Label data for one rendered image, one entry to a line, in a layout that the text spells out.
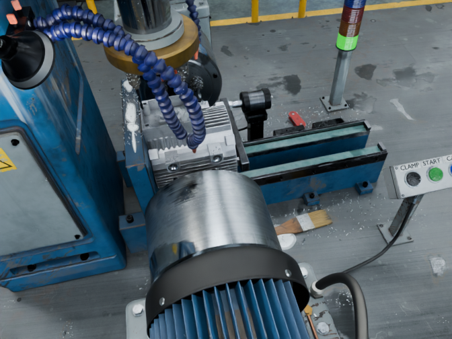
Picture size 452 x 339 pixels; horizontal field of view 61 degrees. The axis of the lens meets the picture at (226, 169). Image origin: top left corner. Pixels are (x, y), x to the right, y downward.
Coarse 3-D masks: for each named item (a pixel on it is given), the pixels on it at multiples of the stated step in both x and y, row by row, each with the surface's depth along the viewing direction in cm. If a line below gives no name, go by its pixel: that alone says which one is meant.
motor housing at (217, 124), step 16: (208, 112) 90; (224, 112) 90; (208, 128) 88; (224, 128) 89; (224, 144) 89; (160, 160) 88; (192, 160) 87; (208, 160) 88; (224, 160) 89; (160, 176) 88; (176, 176) 89
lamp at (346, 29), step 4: (340, 24) 114; (344, 24) 113; (348, 24) 112; (352, 24) 112; (356, 24) 112; (360, 24) 113; (340, 28) 115; (344, 28) 113; (348, 28) 113; (352, 28) 113; (356, 28) 113; (340, 32) 115; (344, 32) 114; (348, 32) 114; (352, 32) 113; (356, 32) 114; (344, 36) 115; (348, 36) 115; (352, 36) 115
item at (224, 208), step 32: (160, 192) 72; (192, 192) 68; (224, 192) 68; (256, 192) 74; (160, 224) 68; (192, 224) 64; (224, 224) 63; (256, 224) 66; (160, 256) 65; (192, 256) 61
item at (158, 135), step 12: (144, 108) 88; (156, 108) 91; (180, 108) 91; (144, 120) 88; (180, 120) 87; (144, 132) 83; (156, 132) 84; (168, 132) 84; (192, 132) 86; (156, 144) 86; (168, 144) 87; (180, 144) 88
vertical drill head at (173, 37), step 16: (128, 0) 63; (144, 0) 63; (160, 0) 64; (128, 16) 65; (144, 16) 65; (160, 16) 66; (176, 16) 71; (128, 32) 68; (144, 32) 67; (160, 32) 67; (176, 32) 68; (192, 32) 71; (112, 48) 69; (160, 48) 68; (176, 48) 68; (192, 48) 70; (112, 64) 70; (128, 64) 67; (176, 64) 69; (128, 80) 73
